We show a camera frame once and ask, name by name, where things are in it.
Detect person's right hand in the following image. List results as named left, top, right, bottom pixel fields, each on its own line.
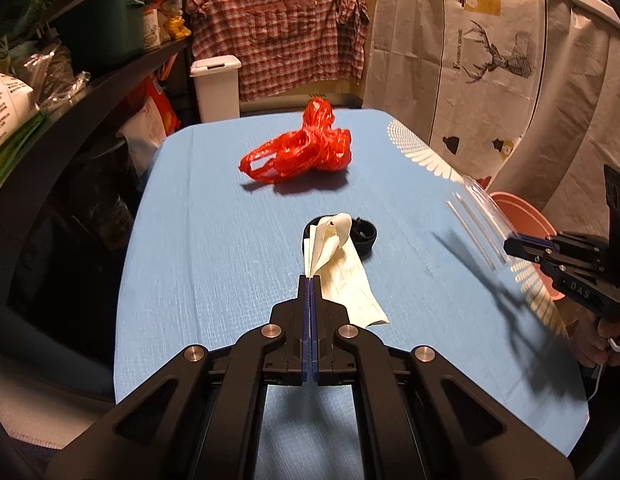
left=571, top=306, right=620, bottom=382

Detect black elastic band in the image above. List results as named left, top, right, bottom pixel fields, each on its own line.
left=302, top=214, right=379, bottom=261

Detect white label spice jar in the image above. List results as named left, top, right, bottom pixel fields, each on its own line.
left=142, top=7, right=162, bottom=52

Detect white cable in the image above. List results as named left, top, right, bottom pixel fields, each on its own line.
left=586, top=336, right=620, bottom=402

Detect small yellow packet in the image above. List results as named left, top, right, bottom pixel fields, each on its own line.
left=162, top=14, right=192, bottom=41

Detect orange and white sack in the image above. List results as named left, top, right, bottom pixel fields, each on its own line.
left=116, top=76, right=181, bottom=162

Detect red plaid shirt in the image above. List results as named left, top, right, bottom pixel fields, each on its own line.
left=185, top=0, right=371, bottom=104

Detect green and white packet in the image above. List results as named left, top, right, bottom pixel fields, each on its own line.
left=0, top=72, right=46, bottom=197

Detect clear plastic straw sleeve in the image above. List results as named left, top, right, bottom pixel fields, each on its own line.
left=446, top=175, right=522, bottom=274

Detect pink round bin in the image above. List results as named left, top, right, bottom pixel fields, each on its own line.
left=487, top=190, right=567, bottom=303

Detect white lidded bin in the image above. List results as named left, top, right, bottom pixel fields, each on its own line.
left=189, top=55, right=243, bottom=125

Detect black shelf unit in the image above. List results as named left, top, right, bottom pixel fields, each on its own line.
left=0, top=0, right=195, bottom=321

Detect green storage box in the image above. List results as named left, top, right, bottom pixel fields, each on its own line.
left=51, top=0, right=151, bottom=74

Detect red plastic bag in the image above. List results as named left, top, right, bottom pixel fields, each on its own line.
left=239, top=97, right=352, bottom=185

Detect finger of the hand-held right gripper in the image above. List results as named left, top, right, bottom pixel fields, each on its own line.
left=511, top=232, right=561, bottom=247
left=503, top=238, right=566, bottom=275

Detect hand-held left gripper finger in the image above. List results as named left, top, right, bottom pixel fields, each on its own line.
left=311, top=276, right=575, bottom=480
left=46, top=276, right=311, bottom=480

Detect white paper sheet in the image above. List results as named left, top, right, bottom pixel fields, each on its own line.
left=305, top=212, right=353, bottom=279

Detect clear bag of dark contents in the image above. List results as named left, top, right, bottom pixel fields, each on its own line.
left=14, top=44, right=91, bottom=112

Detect deer print white curtain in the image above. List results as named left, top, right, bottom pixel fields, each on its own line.
left=362, top=0, right=549, bottom=192

